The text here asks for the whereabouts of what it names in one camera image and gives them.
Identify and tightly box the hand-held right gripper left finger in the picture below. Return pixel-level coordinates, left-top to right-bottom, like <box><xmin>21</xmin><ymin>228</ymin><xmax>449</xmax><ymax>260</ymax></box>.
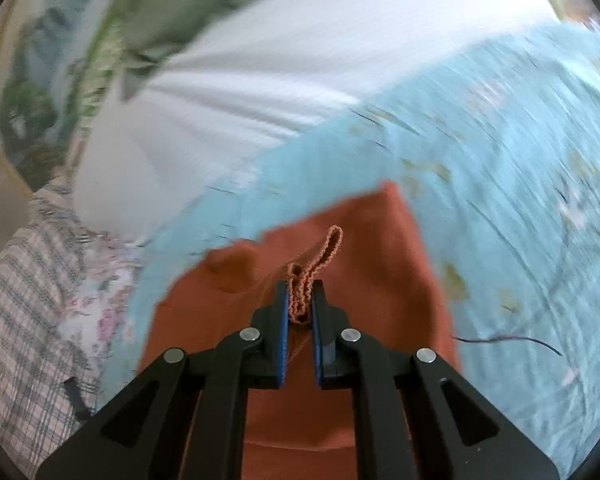
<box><xmin>34</xmin><ymin>280</ymin><xmax>289</xmax><ymax>480</ymax></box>

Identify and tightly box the white quilt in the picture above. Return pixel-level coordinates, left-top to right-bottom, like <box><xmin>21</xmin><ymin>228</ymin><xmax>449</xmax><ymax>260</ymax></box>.
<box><xmin>72</xmin><ymin>0</ymin><xmax>576</xmax><ymax>246</ymax></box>

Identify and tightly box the plaid cloth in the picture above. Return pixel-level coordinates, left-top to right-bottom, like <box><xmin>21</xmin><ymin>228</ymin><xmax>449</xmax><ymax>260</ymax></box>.
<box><xmin>0</xmin><ymin>180</ymin><xmax>106</xmax><ymax>478</ymax></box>

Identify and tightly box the green floral blanket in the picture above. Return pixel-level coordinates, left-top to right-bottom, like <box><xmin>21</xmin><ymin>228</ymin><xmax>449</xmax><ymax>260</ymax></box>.
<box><xmin>0</xmin><ymin>0</ymin><xmax>331</xmax><ymax>191</ymax></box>

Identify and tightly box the light blue floral bedsheet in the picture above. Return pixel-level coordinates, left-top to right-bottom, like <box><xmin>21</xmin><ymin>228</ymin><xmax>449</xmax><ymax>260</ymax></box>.
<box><xmin>100</xmin><ymin>20</ymin><xmax>600</xmax><ymax>476</ymax></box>

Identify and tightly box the orange small garment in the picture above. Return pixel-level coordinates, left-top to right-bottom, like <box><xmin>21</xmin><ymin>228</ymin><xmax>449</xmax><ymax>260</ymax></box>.
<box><xmin>139</xmin><ymin>181</ymin><xmax>462</xmax><ymax>480</ymax></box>

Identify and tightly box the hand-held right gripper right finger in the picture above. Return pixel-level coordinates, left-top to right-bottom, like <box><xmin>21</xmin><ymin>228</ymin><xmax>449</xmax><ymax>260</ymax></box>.
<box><xmin>312</xmin><ymin>280</ymin><xmax>561</xmax><ymax>480</ymax></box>

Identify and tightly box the dark thread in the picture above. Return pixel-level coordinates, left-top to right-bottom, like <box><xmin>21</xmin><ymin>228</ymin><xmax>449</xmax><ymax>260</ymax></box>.
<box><xmin>452</xmin><ymin>334</ymin><xmax>565</xmax><ymax>358</ymax></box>

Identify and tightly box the pink floral cloth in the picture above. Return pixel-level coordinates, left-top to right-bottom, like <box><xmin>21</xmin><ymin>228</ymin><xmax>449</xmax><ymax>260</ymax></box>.
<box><xmin>55</xmin><ymin>230</ymin><xmax>148</xmax><ymax>396</ymax></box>

